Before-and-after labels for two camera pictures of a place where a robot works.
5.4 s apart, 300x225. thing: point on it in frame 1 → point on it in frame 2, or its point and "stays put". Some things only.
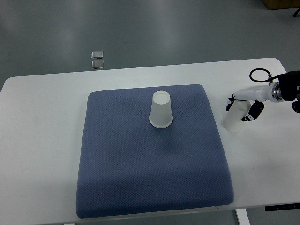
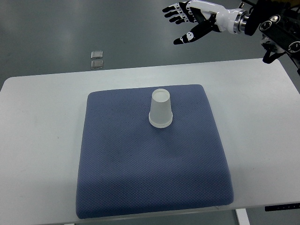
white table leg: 243,217 stays put
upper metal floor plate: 97,55 stays put
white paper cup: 237,112 → 161,115
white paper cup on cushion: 161,115 stays put
